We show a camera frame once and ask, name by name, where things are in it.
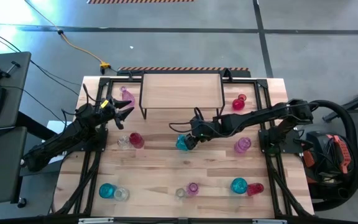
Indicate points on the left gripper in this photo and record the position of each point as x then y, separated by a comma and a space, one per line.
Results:
107, 111

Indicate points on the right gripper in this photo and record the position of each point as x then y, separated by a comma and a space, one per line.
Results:
207, 128

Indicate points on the teal textured glass vase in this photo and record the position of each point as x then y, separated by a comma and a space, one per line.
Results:
180, 143
238, 185
107, 190

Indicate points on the clear faceted glass vase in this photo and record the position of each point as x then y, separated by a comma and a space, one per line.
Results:
123, 143

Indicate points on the red glass bottle vase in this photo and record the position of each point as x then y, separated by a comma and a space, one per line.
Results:
136, 140
255, 189

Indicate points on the purple swirl glass vase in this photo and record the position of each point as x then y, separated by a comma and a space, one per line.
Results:
192, 188

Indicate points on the purple ribbed glass vase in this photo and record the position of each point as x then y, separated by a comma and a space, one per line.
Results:
242, 145

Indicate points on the clear flared glass vase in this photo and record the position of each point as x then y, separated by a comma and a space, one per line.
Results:
180, 193

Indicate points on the red bulbous glass vase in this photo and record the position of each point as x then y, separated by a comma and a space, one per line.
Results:
237, 104

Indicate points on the clear wide glass vase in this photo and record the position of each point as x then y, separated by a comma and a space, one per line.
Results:
122, 194

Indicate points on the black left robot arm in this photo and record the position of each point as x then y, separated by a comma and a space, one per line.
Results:
70, 133

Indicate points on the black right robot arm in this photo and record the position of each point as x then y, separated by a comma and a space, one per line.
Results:
253, 115

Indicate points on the pink conical glass vase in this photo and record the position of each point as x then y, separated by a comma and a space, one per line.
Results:
128, 98

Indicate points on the white paper sheet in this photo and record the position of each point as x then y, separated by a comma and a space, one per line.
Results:
54, 126

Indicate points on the black caster wheel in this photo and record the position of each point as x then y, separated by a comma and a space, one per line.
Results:
21, 203

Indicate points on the black and orange device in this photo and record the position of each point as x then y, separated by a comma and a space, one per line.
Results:
342, 154

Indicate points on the wooden shelf black metal frame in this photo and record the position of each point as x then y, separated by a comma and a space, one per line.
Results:
182, 93

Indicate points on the black metal table frame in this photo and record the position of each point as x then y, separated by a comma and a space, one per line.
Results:
247, 81

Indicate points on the silver metal bracket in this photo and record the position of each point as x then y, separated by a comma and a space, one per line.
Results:
269, 221
95, 221

